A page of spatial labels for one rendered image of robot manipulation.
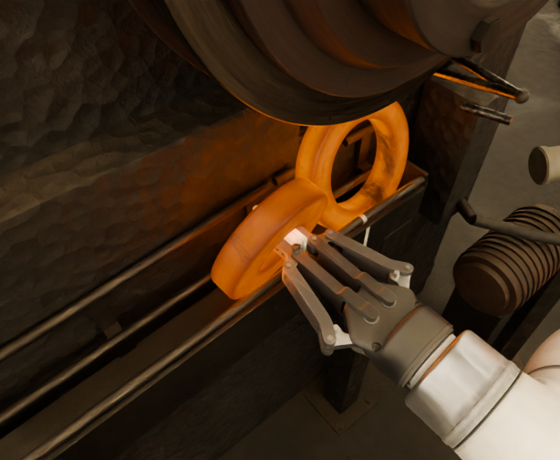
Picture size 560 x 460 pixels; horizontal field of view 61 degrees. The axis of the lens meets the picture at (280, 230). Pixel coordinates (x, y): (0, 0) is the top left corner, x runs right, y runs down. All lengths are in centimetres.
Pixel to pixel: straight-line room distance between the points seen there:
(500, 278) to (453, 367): 46
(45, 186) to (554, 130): 200
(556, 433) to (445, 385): 8
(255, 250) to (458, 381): 21
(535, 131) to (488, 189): 43
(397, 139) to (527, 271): 36
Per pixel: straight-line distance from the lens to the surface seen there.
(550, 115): 230
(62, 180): 46
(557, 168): 84
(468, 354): 43
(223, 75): 34
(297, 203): 47
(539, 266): 91
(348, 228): 60
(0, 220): 45
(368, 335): 46
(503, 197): 182
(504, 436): 43
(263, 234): 45
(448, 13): 34
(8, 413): 58
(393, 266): 50
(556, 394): 46
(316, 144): 55
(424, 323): 44
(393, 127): 64
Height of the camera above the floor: 116
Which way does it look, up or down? 48 degrees down
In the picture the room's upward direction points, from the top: straight up
